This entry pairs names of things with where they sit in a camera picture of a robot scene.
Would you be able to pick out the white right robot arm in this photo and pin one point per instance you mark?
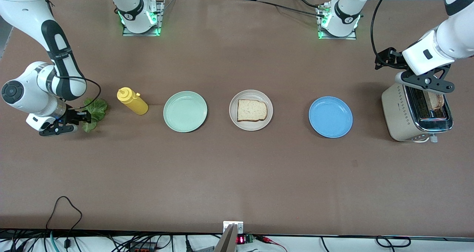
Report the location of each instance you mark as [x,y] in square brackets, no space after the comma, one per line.
[22,7]

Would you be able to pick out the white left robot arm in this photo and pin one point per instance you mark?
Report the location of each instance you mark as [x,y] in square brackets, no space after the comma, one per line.
[455,37]

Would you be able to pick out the red digit display module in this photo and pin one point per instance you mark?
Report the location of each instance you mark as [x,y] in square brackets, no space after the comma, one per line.
[240,239]

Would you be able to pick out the green lettuce leaf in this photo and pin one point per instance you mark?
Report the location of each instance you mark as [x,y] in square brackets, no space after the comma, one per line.
[98,109]

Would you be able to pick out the beige chrome two-slot toaster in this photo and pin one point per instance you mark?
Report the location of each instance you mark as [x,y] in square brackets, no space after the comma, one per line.
[398,115]

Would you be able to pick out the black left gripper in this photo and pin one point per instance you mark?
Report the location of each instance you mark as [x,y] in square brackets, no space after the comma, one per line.
[393,59]

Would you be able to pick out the beige round plate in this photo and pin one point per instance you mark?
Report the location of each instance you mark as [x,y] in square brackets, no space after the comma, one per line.
[251,94]

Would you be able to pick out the aluminium camera mount post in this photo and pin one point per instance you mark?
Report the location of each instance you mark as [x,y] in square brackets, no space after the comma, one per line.
[227,241]

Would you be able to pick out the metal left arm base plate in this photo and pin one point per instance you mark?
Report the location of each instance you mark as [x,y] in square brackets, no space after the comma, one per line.
[351,37]

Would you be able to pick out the yellow squeeze sauce bottle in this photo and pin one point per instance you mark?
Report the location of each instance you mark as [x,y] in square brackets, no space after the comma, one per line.
[137,104]

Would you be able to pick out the pale green round plate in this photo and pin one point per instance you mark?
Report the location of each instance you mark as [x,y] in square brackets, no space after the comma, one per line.
[185,112]

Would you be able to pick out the toasted bread slice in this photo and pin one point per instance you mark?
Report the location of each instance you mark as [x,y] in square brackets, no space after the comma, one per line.
[251,110]
[437,100]

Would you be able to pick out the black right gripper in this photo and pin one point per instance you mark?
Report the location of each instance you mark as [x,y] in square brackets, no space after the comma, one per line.
[71,117]

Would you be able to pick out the red and black clip leads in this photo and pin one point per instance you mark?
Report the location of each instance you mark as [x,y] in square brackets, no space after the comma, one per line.
[268,239]

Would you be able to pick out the blue round plate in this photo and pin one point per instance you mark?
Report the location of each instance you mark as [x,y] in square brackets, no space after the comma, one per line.
[330,117]

